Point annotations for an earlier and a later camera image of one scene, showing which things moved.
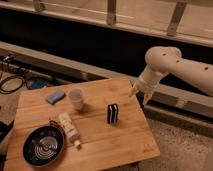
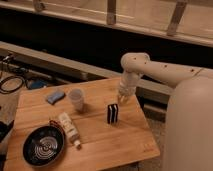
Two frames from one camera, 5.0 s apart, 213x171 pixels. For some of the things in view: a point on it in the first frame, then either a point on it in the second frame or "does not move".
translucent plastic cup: x=75 y=96 does not move
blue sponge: x=54 y=98 does not move
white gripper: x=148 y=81 -> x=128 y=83
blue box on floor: x=38 y=84 does not move
